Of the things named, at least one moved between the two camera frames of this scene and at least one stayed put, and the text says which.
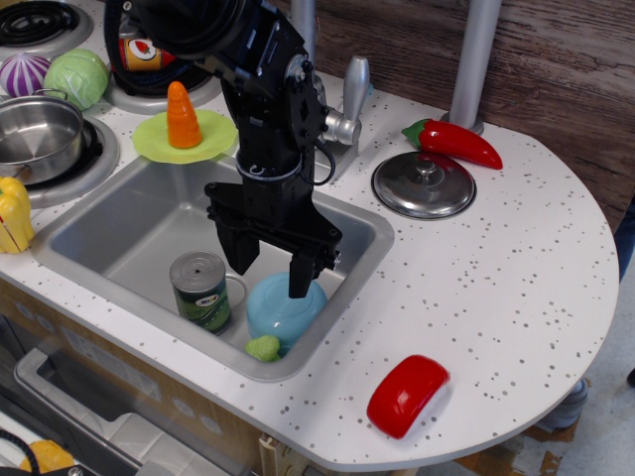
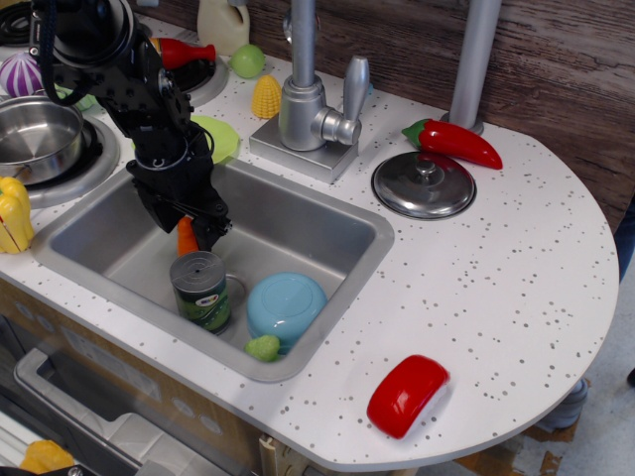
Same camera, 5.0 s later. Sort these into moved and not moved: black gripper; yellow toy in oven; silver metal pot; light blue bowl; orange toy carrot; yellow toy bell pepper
Moved: orange toy carrot; black gripper
Not moved: light blue bowl; yellow toy bell pepper; silver metal pot; yellow toy in oven
